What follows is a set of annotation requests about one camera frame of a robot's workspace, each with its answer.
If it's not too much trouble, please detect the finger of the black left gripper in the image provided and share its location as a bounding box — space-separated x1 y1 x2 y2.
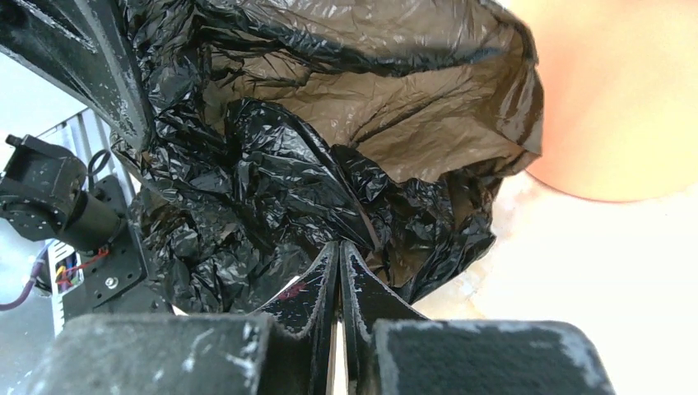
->
1 0 154 150

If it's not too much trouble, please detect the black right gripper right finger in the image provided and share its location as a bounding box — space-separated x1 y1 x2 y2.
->
340 242 614 394

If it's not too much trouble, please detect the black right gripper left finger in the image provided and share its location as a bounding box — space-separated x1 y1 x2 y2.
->
27 242 339 394

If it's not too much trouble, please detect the black trash bag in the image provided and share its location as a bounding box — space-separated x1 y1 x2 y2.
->
113 1 544 313

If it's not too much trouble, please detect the orange plastic trash bin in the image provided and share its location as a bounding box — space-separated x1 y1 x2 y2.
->
507 1 697 202

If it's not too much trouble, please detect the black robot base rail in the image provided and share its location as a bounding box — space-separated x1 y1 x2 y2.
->
1 109 173 332

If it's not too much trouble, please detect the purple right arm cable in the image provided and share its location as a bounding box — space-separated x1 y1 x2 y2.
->
0 245 50 313

